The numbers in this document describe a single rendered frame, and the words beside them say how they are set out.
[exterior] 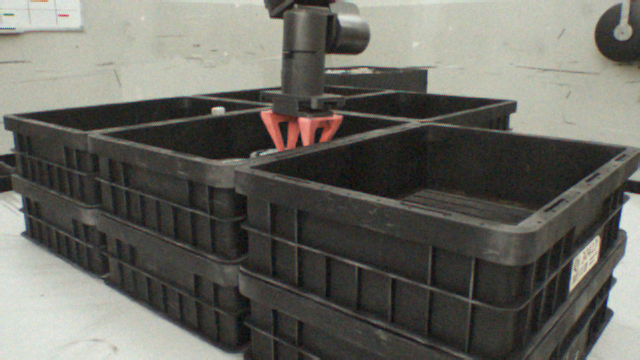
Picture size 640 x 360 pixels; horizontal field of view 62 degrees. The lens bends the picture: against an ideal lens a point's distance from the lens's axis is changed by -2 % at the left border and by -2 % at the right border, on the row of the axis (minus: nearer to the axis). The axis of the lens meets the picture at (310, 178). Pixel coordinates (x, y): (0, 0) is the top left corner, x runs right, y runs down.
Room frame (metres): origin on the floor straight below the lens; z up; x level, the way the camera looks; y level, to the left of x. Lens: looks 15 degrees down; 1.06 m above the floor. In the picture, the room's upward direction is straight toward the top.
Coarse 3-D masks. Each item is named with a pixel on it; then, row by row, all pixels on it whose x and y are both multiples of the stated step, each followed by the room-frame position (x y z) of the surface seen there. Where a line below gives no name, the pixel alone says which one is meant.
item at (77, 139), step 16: (176, 96) 1.19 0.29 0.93; (192, 96) 1.19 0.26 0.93; (32, 112) 0.95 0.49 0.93; (48, 112) 0.97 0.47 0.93; (16, 128) 0.88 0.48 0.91; (32, 128) 0.83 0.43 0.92; (48, 128) 0.79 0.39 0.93; (64, 128) 0.77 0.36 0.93; (112, 128) 0.77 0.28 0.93; (64, 144) 0.76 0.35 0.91; (80, 144) 0.74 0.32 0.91
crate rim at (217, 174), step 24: (192, 120) 0.85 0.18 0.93; (216, 120) 0.89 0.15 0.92; (384, 120) 0.86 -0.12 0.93; (408, 120) 0.84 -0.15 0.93; (96, 144) 0.70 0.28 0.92; (120, 144) 0.66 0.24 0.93; (312, 144) 0.65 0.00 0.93; (168, 168) 0.60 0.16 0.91; (192, 168) 0.57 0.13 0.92; (216, 168) 0.54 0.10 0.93
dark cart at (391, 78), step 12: (324, 72) 2.50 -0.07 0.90; (372, 72) 2.51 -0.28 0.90; (384, 72) 2.57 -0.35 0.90; (396, 72) 2.63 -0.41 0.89; (408, 72) 2.69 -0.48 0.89; (420, 72) 2.76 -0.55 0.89; (324, 84) 2.50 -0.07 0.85; (336, 84) 2.44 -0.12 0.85; (348, 84) 2.40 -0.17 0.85; (360, 84) 2.45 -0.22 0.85; (372, 84) 2.51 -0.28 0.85; (384, 84) 2.57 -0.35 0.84; (396, 84) 2.63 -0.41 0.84; (408, 84) 2.69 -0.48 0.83; (420, 84) 2.76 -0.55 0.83
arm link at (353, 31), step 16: (288, 0) 0.73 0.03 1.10; (304, 0) 0.73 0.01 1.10; (320, 0) 0.75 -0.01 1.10; (336, 0) 0.76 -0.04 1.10; (272, 16) 0.76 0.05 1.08; (352, 16) 0.77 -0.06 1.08; (352, 32) 0.76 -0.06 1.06; (368, 32) 0.78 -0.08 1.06; (336, 48) 0.75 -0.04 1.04; (352, 48) 0.77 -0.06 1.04
